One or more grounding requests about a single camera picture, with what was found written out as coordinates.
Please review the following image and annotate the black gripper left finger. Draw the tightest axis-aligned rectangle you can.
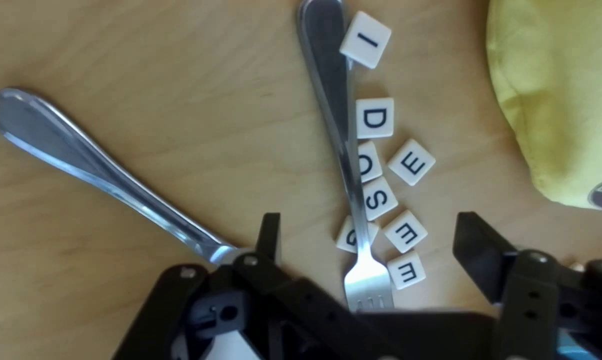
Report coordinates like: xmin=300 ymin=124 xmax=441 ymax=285
xmin=254 ymin=213 xmax=283 ymax=268

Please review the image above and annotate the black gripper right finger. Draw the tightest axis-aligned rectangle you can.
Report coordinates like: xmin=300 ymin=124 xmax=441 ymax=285
xmin=453 ymin=210 xmax=521 ymax=307

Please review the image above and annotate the silver metal fork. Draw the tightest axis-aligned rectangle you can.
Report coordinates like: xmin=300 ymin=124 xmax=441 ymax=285
xmin=295 ymin=0 xmax=399 ymax=314

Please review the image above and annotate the white tile letter E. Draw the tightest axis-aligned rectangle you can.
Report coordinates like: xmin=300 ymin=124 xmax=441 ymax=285
xmin=382 ymin=208 xmax=431 ymax=256
xmin=386 ymin=252 xmax=429 ymax=292
xmin=386 ymin=137 xmax=438 ymax=188

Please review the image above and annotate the white tile letter G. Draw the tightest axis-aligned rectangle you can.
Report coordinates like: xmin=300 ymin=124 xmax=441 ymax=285
xmin=335 ymin=215 xmax=382 ymax=256

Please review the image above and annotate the white tile letter S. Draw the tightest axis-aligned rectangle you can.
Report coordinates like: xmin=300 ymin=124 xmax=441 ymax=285
xmin=363 ymin=176 xmax=400 ymax=223

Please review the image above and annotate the white tile letter O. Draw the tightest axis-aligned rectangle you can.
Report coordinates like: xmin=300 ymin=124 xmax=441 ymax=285
xmin=356 ymin=140 xmax=386 ymax=184

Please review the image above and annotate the white tile letter D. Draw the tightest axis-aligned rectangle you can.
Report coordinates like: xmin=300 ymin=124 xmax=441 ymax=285
xmin=354 ymin=96 xmax=396 ymax=143

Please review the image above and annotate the yellow cloth with black badge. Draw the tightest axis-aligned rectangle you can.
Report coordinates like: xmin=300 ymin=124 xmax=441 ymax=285
xmin=484 ymin=0 xmax=602 ymax=213

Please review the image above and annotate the white tile letter I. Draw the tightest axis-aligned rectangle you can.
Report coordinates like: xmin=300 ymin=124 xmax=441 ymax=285
xmin=339 ymin=10 xmax=395 ymax=73

